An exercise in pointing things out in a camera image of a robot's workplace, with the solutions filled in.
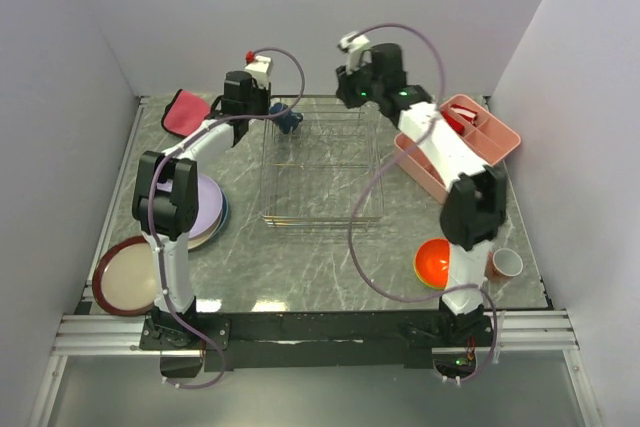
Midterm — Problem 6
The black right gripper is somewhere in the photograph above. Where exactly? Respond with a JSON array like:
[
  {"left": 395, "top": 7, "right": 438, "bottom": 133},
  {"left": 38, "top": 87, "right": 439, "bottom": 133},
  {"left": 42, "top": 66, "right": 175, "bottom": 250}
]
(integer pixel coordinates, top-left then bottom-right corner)
[{"left": 333, "top": 56, "right": 382, "bottom": 111}]

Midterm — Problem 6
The black base beam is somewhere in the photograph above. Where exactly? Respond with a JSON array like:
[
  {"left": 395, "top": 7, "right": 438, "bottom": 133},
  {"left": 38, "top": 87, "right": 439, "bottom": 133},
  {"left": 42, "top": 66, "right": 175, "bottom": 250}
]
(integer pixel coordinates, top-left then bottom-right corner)
[{"left": 139, "top": 309, "right": 494, "bottom": 372}]

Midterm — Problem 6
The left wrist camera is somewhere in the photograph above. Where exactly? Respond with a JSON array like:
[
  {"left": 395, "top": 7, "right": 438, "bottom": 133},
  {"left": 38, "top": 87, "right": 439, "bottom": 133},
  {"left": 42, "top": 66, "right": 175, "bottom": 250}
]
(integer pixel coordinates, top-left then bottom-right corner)
[{"left": 244, "top": 51, "right": 273, "bottom": 90}]

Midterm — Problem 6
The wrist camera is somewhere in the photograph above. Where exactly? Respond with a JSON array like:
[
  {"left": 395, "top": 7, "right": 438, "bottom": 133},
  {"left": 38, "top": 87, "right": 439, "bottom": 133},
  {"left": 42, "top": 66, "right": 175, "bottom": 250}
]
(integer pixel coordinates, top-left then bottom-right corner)
[
  {"left": 244, "top": 51, "right": 273, "bottom": 90},
  {"left": 338, "top": 32, "right": 371, "bottom": 74}
]

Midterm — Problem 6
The pink mug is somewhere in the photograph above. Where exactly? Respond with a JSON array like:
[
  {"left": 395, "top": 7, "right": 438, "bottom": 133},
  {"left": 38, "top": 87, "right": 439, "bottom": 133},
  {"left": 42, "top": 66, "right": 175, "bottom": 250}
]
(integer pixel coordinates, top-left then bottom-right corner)
[{"left": 486, "top": 248, "right": 524, "bottom": 282}]

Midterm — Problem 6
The wire dish rack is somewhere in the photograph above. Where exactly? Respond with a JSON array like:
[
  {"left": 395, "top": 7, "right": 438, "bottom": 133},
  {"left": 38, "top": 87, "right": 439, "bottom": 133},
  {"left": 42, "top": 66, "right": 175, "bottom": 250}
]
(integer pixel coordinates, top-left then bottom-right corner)
[{"left": 260, "top": 97, "right": 384, "bottom": 228}]

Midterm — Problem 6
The pink compartment tray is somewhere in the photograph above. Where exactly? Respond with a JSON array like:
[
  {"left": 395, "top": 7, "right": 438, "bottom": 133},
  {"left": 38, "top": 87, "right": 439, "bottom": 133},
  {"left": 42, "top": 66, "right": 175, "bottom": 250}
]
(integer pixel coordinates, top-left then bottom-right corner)
[{"left": 398, "top": 94, "right": 521, "bottom": 204}]

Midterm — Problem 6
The pink cloth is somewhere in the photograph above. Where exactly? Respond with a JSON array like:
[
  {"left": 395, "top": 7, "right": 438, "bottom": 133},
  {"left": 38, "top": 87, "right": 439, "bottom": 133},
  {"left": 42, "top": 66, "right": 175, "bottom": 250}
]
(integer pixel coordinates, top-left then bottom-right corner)
[{"left": 161, "top": 89, "right": 211, "bottom": 138}]

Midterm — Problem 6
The aluminium rail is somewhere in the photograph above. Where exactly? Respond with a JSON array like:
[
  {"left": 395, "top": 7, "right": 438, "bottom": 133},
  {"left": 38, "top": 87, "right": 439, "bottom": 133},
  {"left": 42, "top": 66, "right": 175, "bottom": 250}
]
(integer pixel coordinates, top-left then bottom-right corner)
[{"left": 52, "top": 310, "right": 579, "bottom": 356}]

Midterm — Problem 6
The red white item in tray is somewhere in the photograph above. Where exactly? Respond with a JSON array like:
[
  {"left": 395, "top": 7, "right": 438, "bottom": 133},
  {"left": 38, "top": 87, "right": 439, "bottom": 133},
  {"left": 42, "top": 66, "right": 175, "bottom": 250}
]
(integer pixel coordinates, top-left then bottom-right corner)
[{"left": 450, "top": 104, "right": 478, "bottom": 125}]

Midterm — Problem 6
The blue plate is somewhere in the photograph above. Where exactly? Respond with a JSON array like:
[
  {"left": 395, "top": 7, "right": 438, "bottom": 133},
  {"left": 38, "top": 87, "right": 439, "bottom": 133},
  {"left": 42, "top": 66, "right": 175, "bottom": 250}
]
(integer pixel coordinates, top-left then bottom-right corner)
[{"left": 214, "top": 193, "right": 230, "bottom": 233}]

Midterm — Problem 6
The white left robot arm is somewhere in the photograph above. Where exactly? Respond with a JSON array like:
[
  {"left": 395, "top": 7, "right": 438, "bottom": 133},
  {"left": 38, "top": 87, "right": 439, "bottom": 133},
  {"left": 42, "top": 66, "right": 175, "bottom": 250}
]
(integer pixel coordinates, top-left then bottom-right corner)
[{"left": 132, "top": 70, "right": 271, "bottom": 349}]

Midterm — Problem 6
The dark blue mug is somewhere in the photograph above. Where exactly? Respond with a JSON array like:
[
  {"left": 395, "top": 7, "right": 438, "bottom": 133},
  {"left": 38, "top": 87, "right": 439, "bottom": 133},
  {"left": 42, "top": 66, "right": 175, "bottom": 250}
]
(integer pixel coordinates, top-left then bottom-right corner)
[{"left": 269, "top": 102, "right": 304, "bottom": 134}]

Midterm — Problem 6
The lavender plate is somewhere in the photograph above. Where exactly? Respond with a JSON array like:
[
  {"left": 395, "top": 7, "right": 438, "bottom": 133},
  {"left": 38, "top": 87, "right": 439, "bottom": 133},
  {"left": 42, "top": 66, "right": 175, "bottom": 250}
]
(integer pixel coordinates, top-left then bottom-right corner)
[{"left": 189, "top": 174, "right": 223, "bottom": 239}]

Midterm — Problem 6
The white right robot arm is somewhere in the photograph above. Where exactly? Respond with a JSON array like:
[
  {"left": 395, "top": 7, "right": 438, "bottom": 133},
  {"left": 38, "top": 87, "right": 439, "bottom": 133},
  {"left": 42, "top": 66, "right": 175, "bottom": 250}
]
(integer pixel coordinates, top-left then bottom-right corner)
[{"left": 336, "top": 34, "right": 506, "bottom": 345}]

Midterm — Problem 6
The orange bowl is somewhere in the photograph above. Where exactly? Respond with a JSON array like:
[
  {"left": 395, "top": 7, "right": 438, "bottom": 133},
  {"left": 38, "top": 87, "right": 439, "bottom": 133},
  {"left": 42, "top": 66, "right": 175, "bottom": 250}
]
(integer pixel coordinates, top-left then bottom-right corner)
[{"left": 414, "top": 238, "right": 450, "bottom": 269}]

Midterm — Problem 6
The yellow-green bowl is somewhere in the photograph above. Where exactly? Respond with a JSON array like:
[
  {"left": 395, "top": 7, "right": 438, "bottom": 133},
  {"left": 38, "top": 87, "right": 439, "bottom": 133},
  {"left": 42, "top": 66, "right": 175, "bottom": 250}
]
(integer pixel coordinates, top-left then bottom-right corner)
[{"left": 414, "top": 267, "right": 449, "bottom": 290}]

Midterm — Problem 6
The brown rimmed cream plate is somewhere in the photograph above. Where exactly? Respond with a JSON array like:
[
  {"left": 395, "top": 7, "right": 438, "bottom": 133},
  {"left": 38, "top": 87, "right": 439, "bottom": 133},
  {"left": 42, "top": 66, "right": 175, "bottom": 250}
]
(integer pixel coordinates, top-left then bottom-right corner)
[{"left": 91, "top": 236, "right": 158, "bottom": 317}]

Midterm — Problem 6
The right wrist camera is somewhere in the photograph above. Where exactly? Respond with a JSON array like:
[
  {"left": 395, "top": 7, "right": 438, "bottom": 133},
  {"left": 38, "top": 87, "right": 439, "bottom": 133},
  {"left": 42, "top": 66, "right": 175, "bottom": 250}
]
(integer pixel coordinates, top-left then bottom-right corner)
[{"left": 338, "top": 32, "right": 371, "bottom": 74}]

